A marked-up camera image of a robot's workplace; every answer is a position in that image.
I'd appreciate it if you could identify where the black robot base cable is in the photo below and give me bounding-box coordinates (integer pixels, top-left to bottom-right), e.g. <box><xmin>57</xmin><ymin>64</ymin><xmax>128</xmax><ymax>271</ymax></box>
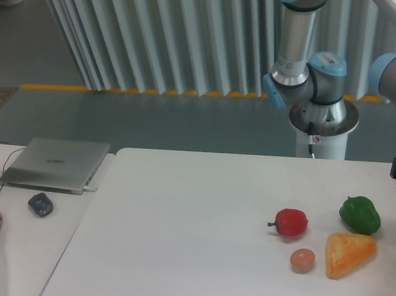
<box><xmin>305</xmin><ymin>120</ymin><xmax>319</xmax><ymax>160</ymax></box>

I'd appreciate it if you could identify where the white laptop cable plug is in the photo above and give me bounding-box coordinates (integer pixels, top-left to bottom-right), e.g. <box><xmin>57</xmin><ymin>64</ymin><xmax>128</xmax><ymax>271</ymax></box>
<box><xmin>83</xmin><ymin>186</ymin><xmax>97</xmax><ymax>193</ymax></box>

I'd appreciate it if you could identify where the orange toy bread slice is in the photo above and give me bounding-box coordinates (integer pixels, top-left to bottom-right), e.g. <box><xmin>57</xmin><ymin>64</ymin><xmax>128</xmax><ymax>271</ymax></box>
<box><xmin>325</xmin><ymin>232</ymin><xmax>378</xmax><ymax>280</ymax></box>

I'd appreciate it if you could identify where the red toy pepper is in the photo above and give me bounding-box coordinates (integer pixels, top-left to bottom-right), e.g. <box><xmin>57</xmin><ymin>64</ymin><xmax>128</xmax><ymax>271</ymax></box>
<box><xmin>267</xmin><ymin>208</ymin><xmax>308</xmax><ymax>237</ymax></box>

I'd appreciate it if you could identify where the black mouse cable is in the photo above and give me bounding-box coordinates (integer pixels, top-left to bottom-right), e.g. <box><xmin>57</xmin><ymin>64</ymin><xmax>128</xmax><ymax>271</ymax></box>
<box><xmin>0</xmin><ymin>141</ymin><xmax>27</xmax><ymax>212</ymax></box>

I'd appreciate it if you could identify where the brown toy egg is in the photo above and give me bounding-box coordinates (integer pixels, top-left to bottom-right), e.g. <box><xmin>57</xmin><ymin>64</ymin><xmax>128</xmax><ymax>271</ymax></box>
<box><xmin>290</xmin><ymin>248</ymin><xmax>315</xmax><ymax>271</ymax></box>

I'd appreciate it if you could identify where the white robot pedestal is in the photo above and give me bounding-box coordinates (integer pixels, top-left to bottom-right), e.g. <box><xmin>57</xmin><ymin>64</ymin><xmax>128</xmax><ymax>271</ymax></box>
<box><xmin>295</xmin><ymin>130</ymin><xmax>348</xmax><ymax>161</ymax></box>

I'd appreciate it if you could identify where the silver closed laptop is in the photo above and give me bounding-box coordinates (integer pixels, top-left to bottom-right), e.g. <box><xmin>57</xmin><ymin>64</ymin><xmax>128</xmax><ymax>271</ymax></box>
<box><xmin>0</xmin><ymin>137</ymin><xmax>110</xmax><ymax>195</ymax></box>

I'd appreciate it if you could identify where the dark grey mouse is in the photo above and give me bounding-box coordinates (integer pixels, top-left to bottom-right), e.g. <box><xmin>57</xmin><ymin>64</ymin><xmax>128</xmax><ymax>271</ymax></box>
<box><xmin>28</xmin><ymin>193</ymin><xmax>54</xmax><ymax>218</ymax></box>

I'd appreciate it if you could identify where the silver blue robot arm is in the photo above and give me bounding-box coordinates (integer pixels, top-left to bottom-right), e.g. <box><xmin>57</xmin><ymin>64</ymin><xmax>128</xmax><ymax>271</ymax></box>
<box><xmin>262</xmin><ymin>0</ymin><xmax>396</xmax><ymax>184</ymax></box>

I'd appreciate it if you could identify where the white folding partition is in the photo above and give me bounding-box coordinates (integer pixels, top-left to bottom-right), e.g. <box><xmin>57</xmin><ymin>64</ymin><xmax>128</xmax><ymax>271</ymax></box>
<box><xmin>47</xmin><ymin>0</ymin><xmax>396</xmax><ymax>98</ymax></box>

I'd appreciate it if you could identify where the green toy pepper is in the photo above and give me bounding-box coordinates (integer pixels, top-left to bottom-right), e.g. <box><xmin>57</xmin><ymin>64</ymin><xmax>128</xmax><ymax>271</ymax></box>
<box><xmin>339</xmin><ymin>196</ymin><xmax>381</xmax><ymax>235</ymax></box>

